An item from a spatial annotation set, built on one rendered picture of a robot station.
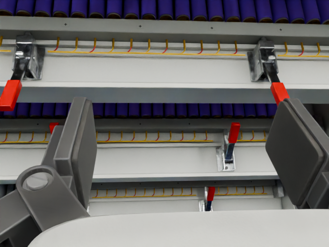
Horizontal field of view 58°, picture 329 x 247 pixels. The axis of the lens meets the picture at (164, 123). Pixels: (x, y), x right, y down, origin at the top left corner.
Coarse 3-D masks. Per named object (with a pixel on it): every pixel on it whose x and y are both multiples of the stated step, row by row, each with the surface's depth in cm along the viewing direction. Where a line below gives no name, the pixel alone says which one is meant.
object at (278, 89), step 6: (264, 60) 33; (270, 60) 33; (264, 66) 33; (270, 66) 33; (270, 72) 32; (270, 78) 32; (276, 78) 32; (276, 84) 31; (282, 84) 31; (276, 90) 30; (282, 90) 30; (276, 96) 30; (282, 96) 30; (288, 96) 30; (276, 102) 30
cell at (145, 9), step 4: (144, 0) 35; (148, 0) 35; (152, 0) 35; (144, 4) 35; (148, 4) 35; (152, 4) 35; (144, 8) 35; (148, 8) 35; (152, 8) 35; (144, 12) 35; (148, 12) 35; (152, 12) 35; (156, 16) 36
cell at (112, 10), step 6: (108, 0) 35; (114, 0) 35; (120, 0) 35; (108, 6) 35; (114, 6) 35; (120, 6) 35; (108, 12) 34; (114, 12) 34; (120, 12) 35; (120, 18) 35
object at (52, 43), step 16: (128, 48) 35; (144, 48) 35; (160, 48) 35; (176, 48) 35; (192, 48) 35; (208, 48) 35; (224, 48) 36; (240, 48) 36; (288, 48) 36; (304, 48) 36; (320, 48) 36
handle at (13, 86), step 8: (24, 56) 31; (24, 64) 31; (16, 72) 30; (24, 72) 30; (8, 80) 29; (16, 80) 29; (8, 88) 28; (16, 88) 28; (8, 96) 27; (16, 96) 28; (0, 104) 27; (8, 104) 27
